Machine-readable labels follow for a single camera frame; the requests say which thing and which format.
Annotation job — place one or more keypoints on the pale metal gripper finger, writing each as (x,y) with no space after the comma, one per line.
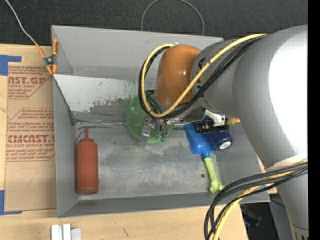
(143,136)
(162,132)

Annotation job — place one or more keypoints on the clear green ball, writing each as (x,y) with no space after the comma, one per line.
(133,119)

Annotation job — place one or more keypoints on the grey metal bin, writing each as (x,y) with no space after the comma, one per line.
(150,169)

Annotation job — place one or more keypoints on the dark blue can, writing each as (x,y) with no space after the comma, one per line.
(223,137)

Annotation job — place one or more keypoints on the red squeeze bottle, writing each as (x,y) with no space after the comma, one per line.
(86,164)

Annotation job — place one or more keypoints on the brown cardboard board red print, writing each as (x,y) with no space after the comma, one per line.
(30,179)

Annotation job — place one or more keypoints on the black cylinder on white bracket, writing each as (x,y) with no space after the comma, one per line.
(215,120)

